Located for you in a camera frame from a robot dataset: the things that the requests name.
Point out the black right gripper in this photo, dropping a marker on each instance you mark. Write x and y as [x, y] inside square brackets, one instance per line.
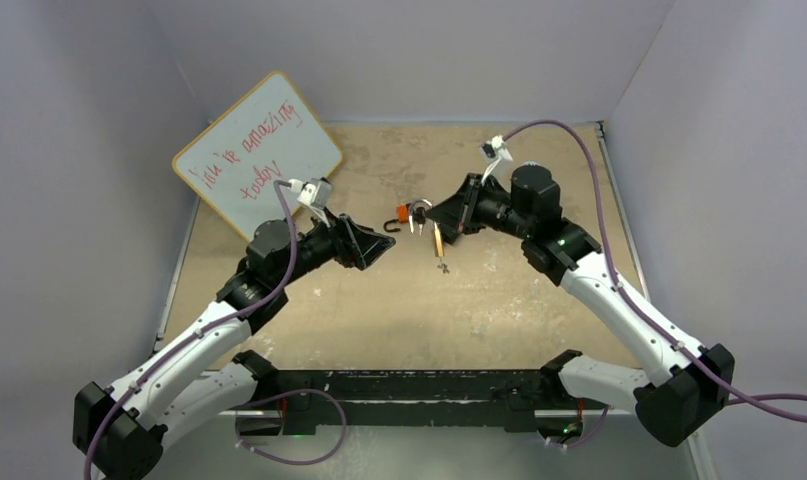
[470, 196]

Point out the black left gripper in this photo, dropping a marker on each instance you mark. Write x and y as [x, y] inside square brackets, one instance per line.
[354, 245]

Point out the brass padlock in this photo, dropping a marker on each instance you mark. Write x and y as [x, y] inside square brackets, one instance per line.
[422, 205]

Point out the black-headed keys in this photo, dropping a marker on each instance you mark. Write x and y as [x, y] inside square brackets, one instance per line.
[416, 219]

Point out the small silver keys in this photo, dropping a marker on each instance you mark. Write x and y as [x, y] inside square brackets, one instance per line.
[442, 265]

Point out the orange padlock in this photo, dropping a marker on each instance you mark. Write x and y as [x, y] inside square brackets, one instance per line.
[401, 218]

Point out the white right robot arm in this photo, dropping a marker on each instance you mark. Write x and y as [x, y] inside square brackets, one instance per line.
[672, 392]

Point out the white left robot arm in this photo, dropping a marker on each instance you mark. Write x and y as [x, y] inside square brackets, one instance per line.
[124, 429]

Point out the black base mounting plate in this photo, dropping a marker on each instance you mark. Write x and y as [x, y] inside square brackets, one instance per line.
[517, 401]

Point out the whiteboard with red writing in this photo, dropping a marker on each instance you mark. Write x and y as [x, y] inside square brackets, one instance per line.
[269, 134]

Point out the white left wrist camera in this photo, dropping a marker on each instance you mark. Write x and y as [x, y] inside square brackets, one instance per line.
[313, 194]

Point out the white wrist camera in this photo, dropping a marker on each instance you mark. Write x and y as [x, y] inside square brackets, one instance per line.
[313, 194]
[496, 154]

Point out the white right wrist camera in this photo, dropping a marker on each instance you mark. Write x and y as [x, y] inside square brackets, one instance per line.
[496, 154]

